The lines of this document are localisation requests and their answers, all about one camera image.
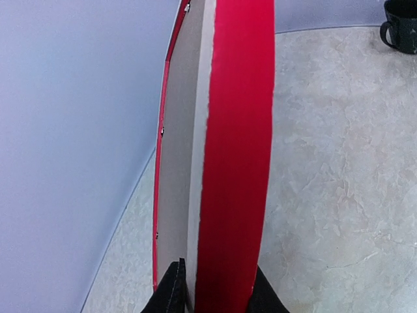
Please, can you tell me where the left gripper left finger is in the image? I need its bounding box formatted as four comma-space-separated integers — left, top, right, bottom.
141, 258, 186, 313

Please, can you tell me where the red wooden picture frame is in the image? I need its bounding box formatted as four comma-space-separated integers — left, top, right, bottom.
152, 0, 277, 313

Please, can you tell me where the brown backing board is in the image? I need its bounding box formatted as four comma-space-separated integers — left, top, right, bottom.
152, 1, 205, 285

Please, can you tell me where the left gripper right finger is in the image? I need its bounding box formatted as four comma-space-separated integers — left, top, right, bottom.
246, 266, 289, 313

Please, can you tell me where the dark green mug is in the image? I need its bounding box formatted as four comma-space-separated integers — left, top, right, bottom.
379, 0, 416, 55

